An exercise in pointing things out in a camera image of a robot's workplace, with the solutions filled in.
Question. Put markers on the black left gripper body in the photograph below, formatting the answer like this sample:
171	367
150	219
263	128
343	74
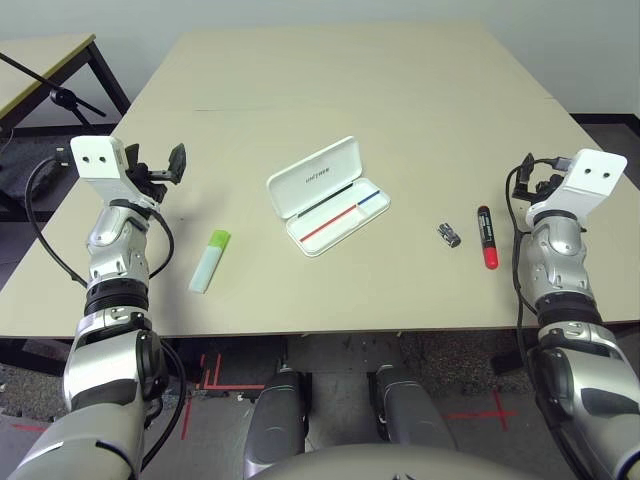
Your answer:
150	187

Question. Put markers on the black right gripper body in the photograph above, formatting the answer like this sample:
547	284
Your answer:
545	185

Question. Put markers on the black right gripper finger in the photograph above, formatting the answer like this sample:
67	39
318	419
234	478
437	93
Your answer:
525	167

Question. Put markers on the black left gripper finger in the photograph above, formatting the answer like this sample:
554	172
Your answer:
177	162
132	155

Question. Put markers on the black marker with red cap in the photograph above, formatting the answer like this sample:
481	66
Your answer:
486	235

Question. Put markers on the green capped pale highlighter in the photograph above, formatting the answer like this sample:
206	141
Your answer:
210	260

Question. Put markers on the small black metal clip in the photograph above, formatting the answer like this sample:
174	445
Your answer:
449	234

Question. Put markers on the white plastic pencil case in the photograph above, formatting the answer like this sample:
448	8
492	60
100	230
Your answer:
320	175

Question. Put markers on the black tripod stand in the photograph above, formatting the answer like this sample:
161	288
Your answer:
62	96

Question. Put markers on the dark grey foam mat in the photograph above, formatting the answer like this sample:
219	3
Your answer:
15	175

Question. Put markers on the beige side table black legs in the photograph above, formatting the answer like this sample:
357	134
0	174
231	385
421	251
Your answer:
30	70

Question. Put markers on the red tape corner lines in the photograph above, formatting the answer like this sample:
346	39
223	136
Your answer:
215	386

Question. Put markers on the red tape cross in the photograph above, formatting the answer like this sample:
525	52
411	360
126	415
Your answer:
497	414

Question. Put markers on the grey robot left leg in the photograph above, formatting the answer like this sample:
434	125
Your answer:
275	415

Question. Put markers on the grey robot leg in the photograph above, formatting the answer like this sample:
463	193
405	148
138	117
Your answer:
275	415
410	410

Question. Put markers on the grey robot right leg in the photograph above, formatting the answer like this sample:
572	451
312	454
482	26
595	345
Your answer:
410	410

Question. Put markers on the short red tape strip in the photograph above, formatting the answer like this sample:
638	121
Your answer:
30	427

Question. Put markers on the grey robot torso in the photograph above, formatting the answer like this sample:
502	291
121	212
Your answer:
380	465

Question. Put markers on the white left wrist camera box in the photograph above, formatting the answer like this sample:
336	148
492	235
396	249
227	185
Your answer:
97	160

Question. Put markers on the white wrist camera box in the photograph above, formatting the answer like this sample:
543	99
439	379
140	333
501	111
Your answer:
595	172
97	160

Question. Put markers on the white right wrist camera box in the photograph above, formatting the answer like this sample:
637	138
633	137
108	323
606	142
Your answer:
595	172

